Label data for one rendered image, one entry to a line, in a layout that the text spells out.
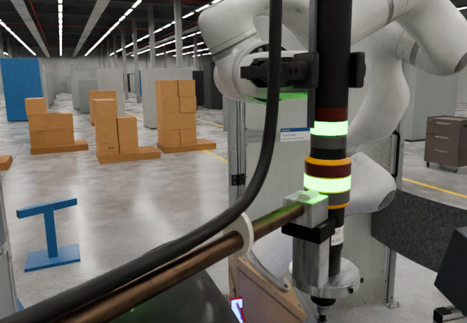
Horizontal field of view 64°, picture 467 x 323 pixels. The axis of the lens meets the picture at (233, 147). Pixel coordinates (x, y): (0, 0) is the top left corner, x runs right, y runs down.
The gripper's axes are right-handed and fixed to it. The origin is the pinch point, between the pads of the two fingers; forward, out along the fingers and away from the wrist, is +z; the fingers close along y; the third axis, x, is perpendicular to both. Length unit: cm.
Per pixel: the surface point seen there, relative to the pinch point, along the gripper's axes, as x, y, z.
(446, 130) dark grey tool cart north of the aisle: -90, -488, -482
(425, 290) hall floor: -162, -191, -186
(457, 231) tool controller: -38, -57, -38
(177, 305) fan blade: -22.6, 14.4, -2.2
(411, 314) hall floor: -162, -160, -164
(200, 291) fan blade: -23.0, 11.7, -4.8
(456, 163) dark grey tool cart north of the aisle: -144, -493, -461
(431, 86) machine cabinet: -25, -689, -743
